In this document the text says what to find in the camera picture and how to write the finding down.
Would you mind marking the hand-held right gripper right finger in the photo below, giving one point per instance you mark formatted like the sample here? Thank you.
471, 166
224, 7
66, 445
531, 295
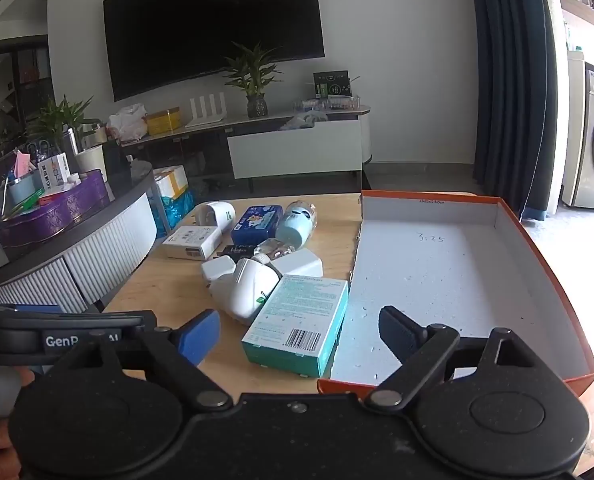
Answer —
397, 332

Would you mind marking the purple tray with items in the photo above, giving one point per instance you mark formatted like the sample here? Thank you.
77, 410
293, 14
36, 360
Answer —
62, 210

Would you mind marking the white plastic bag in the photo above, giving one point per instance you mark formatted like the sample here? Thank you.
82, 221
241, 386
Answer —
127, 122

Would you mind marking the round ribbed white cabinet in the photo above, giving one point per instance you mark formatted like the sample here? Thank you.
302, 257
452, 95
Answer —
102, 245

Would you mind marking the white plug adapter green leaf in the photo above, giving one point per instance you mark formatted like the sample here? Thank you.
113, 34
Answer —
242, 290

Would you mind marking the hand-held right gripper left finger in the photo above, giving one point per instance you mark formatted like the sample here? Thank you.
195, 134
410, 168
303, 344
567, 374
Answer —
200, 336

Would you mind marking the blue printed tin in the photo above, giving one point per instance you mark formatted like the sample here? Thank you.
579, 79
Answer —
257, 224

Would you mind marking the white paper cup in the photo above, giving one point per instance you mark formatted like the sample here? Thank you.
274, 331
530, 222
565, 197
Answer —
91, 165

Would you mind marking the black charger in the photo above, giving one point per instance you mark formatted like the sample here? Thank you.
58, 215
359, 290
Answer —
233, 251

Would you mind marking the teal and white carton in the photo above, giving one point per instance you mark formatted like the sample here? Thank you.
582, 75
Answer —
297, 322

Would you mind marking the white cube charger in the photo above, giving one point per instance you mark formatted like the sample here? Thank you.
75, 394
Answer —
299, 262

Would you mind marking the crumpled pale bag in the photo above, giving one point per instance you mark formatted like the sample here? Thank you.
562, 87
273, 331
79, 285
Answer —
302, 120

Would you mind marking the orange and white cardboard box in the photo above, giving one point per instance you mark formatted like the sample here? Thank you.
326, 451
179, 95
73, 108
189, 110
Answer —
452, 280

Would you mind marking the small white charger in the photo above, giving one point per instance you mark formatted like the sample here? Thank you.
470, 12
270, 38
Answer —
216, 270

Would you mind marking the light blue bottle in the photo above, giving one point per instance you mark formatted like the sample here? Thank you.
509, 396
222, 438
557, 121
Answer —
297, 225

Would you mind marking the white and dark TV stand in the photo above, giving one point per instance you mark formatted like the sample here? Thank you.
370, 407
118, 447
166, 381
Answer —
297, 155

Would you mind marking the white and yellow cardboard box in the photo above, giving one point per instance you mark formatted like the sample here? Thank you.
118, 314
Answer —
171, 180

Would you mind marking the potted plant in dark vase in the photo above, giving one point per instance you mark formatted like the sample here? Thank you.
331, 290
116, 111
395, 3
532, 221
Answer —
254, 80

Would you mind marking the dark blue curtain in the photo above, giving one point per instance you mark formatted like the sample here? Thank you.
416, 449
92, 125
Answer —
512, 85

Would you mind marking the steel bottle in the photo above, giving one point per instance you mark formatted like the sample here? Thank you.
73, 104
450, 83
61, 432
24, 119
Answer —
74, 140

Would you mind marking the pink paper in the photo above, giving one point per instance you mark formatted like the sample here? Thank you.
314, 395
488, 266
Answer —
22, 164

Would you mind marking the white curved device green print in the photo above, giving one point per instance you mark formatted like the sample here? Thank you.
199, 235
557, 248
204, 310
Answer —
219, 215

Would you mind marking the green and black box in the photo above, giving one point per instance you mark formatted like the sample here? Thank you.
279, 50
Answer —
332, 85

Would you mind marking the clear glass bottle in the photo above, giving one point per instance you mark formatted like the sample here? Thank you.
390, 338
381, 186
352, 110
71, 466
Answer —
272, 250

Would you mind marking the blue plastic bag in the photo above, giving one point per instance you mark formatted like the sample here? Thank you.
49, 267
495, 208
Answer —
174, 212

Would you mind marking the clear plastic organizer boxes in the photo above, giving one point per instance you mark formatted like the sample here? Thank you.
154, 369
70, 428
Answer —
327, 104

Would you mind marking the black wall television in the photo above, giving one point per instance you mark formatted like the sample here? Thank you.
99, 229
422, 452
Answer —
212, 25

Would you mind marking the leafy green plant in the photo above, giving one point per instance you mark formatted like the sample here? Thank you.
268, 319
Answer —
59, 120

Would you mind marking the small white printed box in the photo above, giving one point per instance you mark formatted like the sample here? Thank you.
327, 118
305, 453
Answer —
191, 242

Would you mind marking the white narrow cabinet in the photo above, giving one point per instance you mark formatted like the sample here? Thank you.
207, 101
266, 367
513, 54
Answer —
573, 130

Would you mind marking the white printed carton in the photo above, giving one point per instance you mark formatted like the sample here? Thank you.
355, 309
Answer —
54, 172

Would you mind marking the grey-blue pen cup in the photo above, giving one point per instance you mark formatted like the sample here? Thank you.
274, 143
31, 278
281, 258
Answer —
24, 190

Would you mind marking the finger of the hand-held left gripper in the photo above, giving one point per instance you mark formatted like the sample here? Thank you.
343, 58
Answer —
37, 308

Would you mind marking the white router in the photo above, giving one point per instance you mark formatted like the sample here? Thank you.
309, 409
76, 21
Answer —
204, 112

